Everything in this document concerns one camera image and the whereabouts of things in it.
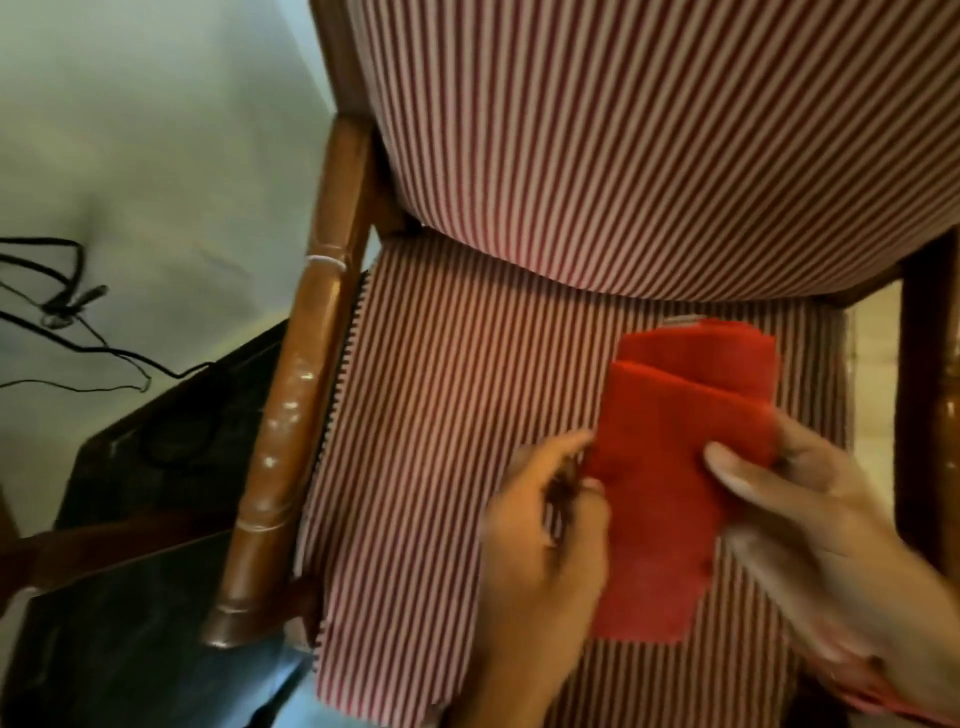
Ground red cloth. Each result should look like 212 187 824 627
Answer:
583 314 783 645

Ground person's right hand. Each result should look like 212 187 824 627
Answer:
703 408 960 725

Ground red striped chair back cushion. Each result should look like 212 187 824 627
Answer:
352 0 960 305

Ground person's blue jeans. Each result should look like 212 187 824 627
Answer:
217 644 466 728

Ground black cable connector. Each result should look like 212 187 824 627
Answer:
38 283 111 331

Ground thin black cable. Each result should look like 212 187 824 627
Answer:
0 314 153 396

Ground person's left hand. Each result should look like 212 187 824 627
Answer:
449 428 613 708

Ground thick black cable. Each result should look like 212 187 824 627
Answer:
0 237 219 380

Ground dark glass-topped table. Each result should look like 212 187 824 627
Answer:
0 318 301 728

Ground wooden chair back frame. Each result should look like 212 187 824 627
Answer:
308 0 376 121

